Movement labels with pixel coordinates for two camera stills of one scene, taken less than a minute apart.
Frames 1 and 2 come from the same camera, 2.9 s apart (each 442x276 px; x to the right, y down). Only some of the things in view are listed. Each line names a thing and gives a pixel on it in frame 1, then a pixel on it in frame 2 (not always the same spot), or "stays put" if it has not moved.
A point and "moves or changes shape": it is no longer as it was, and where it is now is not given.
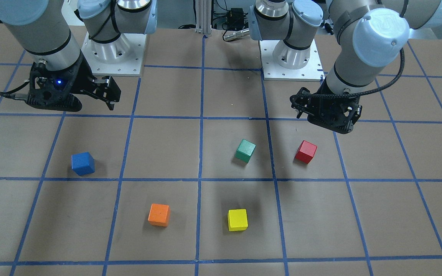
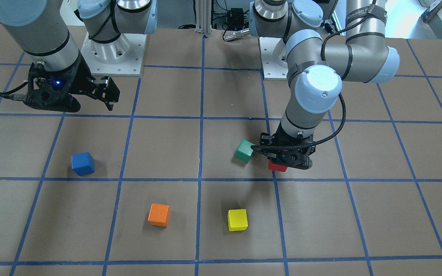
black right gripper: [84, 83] stays put
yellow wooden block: [237, 220] stays put
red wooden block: [306, 151] moves or changes shape
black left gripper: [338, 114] to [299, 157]
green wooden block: [244, 150] stays put
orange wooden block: [159, 214] stays put
